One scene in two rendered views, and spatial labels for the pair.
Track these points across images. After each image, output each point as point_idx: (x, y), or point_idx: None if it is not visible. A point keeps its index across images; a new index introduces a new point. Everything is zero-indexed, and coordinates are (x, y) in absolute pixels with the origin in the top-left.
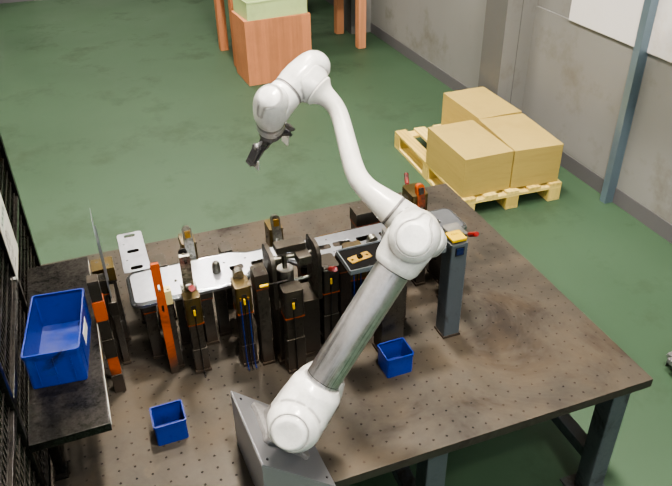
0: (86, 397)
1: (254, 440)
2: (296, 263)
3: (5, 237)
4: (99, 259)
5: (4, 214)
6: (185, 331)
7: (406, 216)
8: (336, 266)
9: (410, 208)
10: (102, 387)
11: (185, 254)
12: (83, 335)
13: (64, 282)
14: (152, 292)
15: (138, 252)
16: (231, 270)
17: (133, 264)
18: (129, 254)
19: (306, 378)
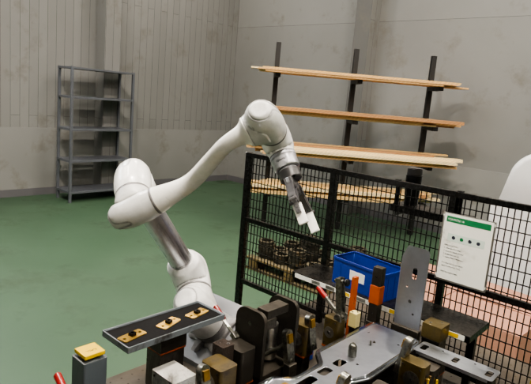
0: (319, 276)
1: (217, 296)
2: (284, 376)
3: (448, 246)
4: (444, 325)
5: (476, 248)
6: None
7: (139, 160)
8: None
9: (141, 186)
10: (317, 279)
11: (339, 277)
12: (350, 271)
13: (443, 318)
14: (377, 332)
15: (447, 359)
16: (339, 358)
17: (431, 348)
18: (451, 355)
19: (188, 250)
